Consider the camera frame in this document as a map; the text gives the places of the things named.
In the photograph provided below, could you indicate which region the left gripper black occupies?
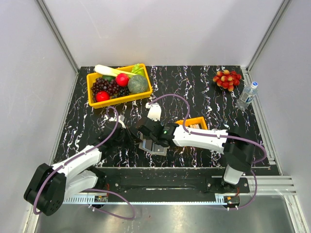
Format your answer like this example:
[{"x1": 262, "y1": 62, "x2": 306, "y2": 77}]
[{"x1": 112, "y1": 125, "x2": 142, "y2": 149}]

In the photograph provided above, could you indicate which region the stack of credit cards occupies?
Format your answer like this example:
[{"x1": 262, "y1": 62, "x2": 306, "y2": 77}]
[{"x1": 189, "y1": 124, "x2": 201, "y2": 129}]

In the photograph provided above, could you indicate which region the small yellow card bin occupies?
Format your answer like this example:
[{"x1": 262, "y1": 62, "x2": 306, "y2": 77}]
[{"x1": 185, "y1": 116, "x2": 208, "y2": 131}]

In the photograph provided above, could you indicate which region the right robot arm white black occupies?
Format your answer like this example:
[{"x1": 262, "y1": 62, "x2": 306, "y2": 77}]
[{"x1": 137, "y1": 116, "x2": 267, "y2": 192}]

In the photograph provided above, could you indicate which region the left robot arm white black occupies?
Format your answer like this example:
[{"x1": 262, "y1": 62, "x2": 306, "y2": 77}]
[{"x1": 23, "y1": 122, "x2": 137, "y2": 216}]

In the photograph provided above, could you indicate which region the dark grape bunch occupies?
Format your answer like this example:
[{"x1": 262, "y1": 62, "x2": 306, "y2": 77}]
[{"x1": 117, "y1": 87, "x2": 130, "y2": 98}]

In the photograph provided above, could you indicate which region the red apple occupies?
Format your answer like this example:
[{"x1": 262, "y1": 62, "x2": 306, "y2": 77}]
[{"x1": 95, "y1": 91, "x2": 110, "y2": 102}]

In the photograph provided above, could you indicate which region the green melon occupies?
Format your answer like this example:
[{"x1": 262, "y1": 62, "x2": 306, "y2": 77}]
[{"x1": 127, "y1": 75, "x2": 148, "y2": 94}]

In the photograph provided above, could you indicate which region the purple grape bunch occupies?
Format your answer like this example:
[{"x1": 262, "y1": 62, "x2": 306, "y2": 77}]
[{"x1": 91, "y1": 77, "x2": 121, "y2": 97}]

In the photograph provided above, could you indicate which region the red pomegranate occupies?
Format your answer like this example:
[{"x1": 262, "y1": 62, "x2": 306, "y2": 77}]
[{"x1": 115, "y1": 73, "x2": 129, "y2": 87}]

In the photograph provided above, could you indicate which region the green avocado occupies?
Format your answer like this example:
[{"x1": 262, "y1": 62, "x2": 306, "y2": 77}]
[{"x1": 102, "y1": 75, "x2": 115, "y2": 82}]

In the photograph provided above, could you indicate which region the white green leek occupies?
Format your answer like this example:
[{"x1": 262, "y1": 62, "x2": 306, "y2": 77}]
[{"x1": 94, "y1": 65, "x2": 135, "y2": 77}]

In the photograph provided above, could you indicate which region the large yellow fruit bin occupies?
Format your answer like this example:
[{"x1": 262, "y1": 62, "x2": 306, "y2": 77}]
[{"x1": 86, "y1": 63, "x2": 153, "y2": 109}]

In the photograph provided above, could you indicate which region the green lettuce leaf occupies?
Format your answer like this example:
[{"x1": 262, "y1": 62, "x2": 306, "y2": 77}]
[{"x1": 131, "y1": 64, "x2": 145, "y2": 76}]

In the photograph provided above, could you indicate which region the red lychee bunch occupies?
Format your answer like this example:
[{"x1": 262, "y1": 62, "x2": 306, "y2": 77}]
[{"x1": 212, "y1": 69, "x2": 242, "y2": 92}]

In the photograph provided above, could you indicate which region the clear water bottle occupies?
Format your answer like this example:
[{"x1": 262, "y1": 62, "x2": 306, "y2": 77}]
[{"x1": 236, "y1": 82, "x2": 258, "y2": 111}]

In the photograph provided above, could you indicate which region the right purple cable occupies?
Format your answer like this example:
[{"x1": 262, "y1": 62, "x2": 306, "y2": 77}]
[{"x1": 148, "y1": 94, "x2": 268, "y2": 210}]

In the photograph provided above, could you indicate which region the purple cable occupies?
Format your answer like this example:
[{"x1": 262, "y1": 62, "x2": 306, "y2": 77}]
[
  {"x1": 148, "y1": 94, "x2": 268, "y2": 210},
  {"x1": 33, "y1": 106, "x2": 136, "y2": 220}
]

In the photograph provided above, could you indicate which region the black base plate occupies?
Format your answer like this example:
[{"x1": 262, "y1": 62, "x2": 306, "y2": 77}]
[{"x1": 97, "y1": 167, "x2": 250, "y2": 203}]

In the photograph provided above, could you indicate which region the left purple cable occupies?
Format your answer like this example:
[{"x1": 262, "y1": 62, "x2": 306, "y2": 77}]
[{"x1": 33, "y1": 106, "x2": 136, "y2": 220}]

